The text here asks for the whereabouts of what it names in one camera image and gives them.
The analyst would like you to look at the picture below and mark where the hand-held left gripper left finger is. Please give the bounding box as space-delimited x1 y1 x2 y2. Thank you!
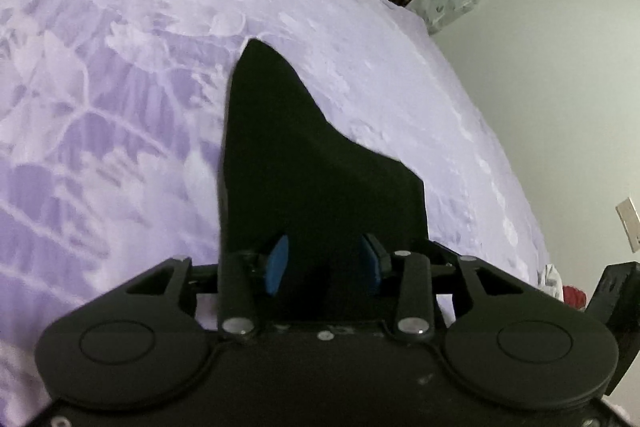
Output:
125 234 290 335

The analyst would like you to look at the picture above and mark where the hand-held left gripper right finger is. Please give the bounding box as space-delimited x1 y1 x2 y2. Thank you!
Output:
357 234 532 339

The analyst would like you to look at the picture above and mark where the black garment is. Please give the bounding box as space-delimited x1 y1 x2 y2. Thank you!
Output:
218 38 432 324

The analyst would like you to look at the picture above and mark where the red cloth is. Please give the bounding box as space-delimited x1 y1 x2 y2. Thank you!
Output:
562 285 590 311

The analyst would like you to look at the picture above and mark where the white crumpled cloth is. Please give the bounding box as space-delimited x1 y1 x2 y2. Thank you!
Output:
538 263 565 299

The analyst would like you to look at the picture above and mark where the purple floral bedspread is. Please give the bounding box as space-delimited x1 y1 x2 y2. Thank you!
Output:
0 0 551 427

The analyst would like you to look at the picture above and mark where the translucent white plastic bag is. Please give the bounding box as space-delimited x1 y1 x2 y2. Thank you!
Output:
411 0 482 35

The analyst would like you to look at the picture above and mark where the beige wall switch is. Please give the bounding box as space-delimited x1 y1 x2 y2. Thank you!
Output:
615 196 640 254

